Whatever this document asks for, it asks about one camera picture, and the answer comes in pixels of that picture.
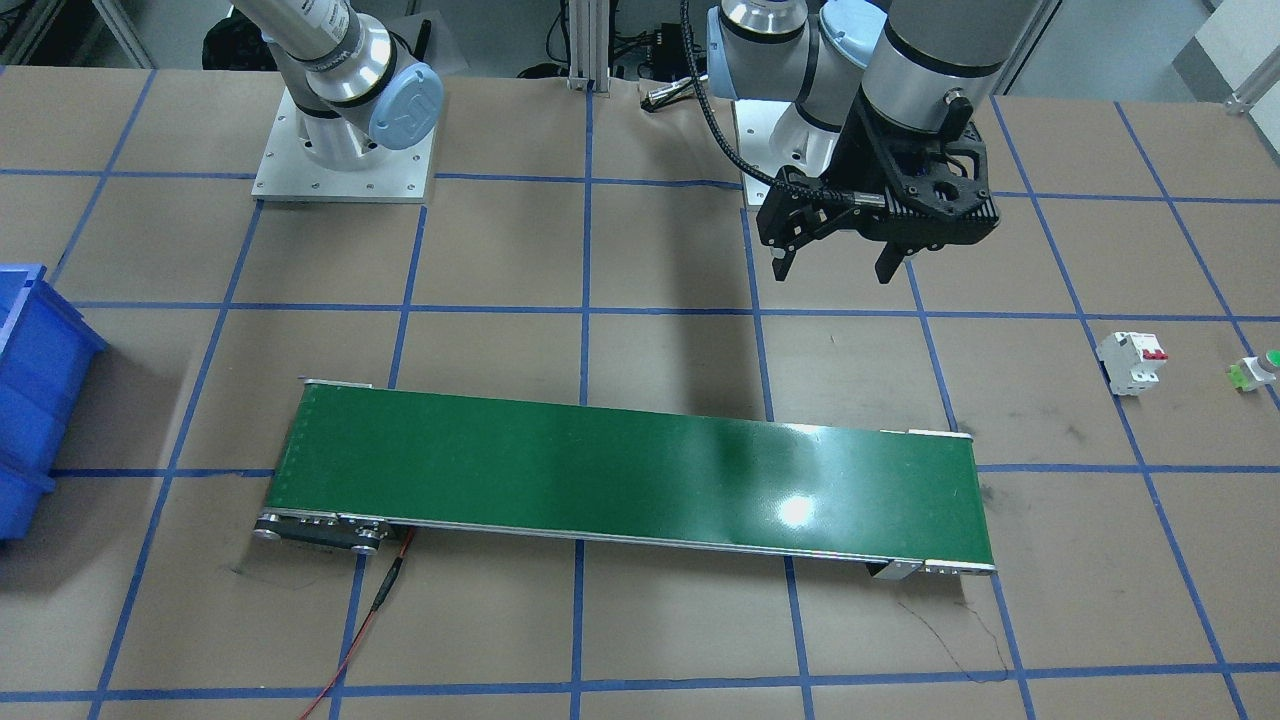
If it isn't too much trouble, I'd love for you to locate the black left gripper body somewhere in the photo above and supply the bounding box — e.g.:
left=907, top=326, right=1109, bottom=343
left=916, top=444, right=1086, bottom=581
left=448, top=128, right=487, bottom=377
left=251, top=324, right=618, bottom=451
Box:
left=820, top=90, right=1001, bottom=251

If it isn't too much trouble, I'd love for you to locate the white circuit breaker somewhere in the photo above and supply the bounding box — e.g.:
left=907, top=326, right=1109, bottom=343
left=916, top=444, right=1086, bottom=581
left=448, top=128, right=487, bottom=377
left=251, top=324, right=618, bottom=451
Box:
left=1094, top=331, right=1169, bottom=397

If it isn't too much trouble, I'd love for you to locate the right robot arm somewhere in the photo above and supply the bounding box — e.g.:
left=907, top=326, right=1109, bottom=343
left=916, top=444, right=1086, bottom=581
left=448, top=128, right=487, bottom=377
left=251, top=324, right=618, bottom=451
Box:
left=232, top=1, right=445, bottom=172

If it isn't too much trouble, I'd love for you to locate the black corrugated cable conduit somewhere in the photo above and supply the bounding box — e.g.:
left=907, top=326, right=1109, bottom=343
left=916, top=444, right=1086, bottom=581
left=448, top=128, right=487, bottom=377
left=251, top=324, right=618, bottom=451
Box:
left=678, top=0, right=886, bottom=206

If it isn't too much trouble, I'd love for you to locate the blue plastic bin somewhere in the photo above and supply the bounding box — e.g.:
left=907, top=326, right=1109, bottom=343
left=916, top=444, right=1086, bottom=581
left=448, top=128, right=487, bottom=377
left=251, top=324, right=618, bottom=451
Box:
left=1, top=264, right=108, bottom=541

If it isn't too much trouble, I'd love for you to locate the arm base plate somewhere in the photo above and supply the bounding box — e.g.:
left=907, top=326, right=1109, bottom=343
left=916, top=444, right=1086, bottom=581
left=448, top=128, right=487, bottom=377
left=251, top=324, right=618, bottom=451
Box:
left=733, top=99, right=840, bottom=177
left=250, top=91, right=436, bottom=204

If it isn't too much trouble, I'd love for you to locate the green conveyor belt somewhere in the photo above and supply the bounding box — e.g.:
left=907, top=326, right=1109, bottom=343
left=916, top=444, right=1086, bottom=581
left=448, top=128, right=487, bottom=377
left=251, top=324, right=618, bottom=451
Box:
left=253, top=380, right=996, bottom=579

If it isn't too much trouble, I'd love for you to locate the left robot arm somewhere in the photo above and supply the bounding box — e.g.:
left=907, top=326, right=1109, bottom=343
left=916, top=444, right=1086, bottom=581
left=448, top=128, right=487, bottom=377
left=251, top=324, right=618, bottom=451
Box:
left=695, top=1, right=1036, bottom=283

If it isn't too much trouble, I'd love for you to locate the red and black cable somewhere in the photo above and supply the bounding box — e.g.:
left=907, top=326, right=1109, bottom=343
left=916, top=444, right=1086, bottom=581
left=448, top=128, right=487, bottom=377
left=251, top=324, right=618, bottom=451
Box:
left=297, top=527, right=417, bottom=720

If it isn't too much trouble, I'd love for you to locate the black power adapter box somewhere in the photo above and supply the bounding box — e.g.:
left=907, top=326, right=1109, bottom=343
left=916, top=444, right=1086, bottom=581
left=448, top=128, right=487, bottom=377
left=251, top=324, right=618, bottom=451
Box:
left=648, top=22, right=689, bottom=82

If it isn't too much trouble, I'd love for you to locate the green push button switch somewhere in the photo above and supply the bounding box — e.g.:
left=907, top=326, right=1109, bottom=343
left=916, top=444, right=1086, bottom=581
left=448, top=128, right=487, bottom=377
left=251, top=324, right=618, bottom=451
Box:
left=1226, top=348, right=1280, bottom=392

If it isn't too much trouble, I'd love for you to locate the aluminium frame post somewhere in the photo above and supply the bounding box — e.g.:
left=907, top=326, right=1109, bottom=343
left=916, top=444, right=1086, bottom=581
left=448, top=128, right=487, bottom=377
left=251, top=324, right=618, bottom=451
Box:
left=567, top=0, right=613, bottom=94

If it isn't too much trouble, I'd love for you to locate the silver metal connector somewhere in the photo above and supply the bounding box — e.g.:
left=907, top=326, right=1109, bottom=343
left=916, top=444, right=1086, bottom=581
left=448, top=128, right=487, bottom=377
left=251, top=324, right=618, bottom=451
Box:
left=640, top=74, right=707, bottom=113

